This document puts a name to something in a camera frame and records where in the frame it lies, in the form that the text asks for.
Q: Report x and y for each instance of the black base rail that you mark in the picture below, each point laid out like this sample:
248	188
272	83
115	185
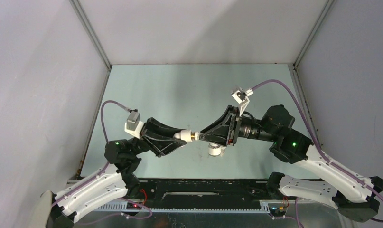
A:
205	193

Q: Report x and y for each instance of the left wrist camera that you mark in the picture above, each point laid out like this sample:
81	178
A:
133	125

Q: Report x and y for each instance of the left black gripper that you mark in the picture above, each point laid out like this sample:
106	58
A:
161	145

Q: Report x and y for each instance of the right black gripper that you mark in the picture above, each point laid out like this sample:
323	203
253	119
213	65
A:
223	131

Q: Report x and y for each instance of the white elbow fitting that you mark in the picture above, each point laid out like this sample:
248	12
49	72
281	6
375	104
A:
185	135

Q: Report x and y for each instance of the grey cable duct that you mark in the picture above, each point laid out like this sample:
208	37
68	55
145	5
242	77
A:
122	206

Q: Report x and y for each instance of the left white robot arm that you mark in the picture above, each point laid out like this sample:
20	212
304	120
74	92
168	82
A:
116	179

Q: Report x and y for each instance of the white plastic faucet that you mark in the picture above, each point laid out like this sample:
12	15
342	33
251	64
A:
214	149

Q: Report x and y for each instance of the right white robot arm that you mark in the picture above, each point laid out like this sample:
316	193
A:
352	195

